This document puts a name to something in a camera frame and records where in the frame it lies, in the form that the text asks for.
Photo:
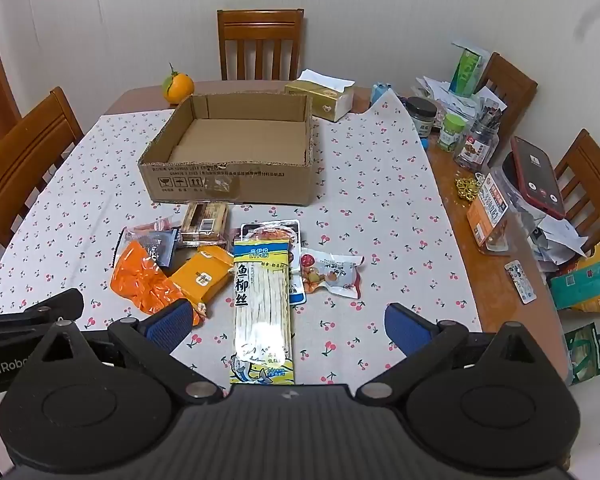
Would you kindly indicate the red smartphone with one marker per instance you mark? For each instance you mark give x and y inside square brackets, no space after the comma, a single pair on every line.
[535,175]

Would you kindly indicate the small white-red snack packet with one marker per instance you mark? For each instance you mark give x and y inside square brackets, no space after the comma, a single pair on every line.
[337,272]

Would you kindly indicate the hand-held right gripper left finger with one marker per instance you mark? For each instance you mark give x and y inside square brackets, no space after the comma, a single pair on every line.
[170,321]

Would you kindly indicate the flat yellow-orange snack packet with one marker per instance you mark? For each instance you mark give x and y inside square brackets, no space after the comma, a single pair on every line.
[202,275]

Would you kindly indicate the gold ornament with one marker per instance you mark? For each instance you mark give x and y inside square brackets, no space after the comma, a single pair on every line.
[467,187]

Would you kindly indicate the gold tissue box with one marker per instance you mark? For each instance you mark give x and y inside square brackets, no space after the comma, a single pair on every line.
[325,100]

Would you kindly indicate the plastic container with orange label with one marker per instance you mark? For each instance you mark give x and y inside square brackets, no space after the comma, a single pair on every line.
[490,210]

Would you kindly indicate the loose white paper sheets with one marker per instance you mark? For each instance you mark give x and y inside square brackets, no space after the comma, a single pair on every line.
[555,232]

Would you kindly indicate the yellow cracker packet with barcode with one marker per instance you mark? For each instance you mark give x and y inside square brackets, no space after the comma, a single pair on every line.
[205,220]

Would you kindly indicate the round meat floss cake packet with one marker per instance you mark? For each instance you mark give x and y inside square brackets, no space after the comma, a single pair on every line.
[152,223]

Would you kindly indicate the orange and teal shopping bag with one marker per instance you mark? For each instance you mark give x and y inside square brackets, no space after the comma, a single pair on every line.
[590,280]

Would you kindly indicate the cardboard box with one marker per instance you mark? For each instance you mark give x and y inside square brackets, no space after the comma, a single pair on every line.
[230,180]

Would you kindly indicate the green and white carton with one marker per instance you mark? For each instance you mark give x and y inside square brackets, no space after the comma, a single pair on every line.
[467,72]

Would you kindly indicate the black noodle picture packet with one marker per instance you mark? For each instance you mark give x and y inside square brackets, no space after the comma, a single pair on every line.
[275,232]

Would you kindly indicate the orange snack packet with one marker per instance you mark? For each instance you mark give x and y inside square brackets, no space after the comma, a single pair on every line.
[140,280]

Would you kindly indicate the green shopping bag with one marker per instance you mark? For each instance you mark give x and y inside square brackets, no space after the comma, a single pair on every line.
[587,355]

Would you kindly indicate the wooden dining chair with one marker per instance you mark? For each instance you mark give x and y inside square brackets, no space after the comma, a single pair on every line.
[590,170]
[260,25]
[30,150]
[515,85]

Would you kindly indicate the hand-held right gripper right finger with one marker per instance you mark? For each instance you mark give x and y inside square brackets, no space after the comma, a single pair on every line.
[402,327]

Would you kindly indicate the pile of white papers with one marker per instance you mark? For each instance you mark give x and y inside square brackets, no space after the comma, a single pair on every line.
[435,90]

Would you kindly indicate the long yellow fish strip packet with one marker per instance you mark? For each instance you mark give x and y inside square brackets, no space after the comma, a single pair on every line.
[262,300]

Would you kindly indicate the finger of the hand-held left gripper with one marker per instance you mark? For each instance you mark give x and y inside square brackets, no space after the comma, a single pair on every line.
[35,307]

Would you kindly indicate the clear jar with red label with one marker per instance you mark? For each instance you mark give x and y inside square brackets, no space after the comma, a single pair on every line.
[475,147]

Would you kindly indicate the cherry print tablecloth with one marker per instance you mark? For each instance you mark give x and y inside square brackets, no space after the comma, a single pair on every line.
[380,185]

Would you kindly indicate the green lid jar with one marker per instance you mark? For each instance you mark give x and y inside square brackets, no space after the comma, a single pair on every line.
[451,132]

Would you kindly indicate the clear dark snack packet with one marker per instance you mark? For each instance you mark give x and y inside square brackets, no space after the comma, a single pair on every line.
[157,249]

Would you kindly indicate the orange fruit with leaf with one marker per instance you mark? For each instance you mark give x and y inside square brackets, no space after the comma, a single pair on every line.
[177,87]

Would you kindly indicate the black lid jar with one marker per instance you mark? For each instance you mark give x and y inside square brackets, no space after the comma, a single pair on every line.
[422,115]

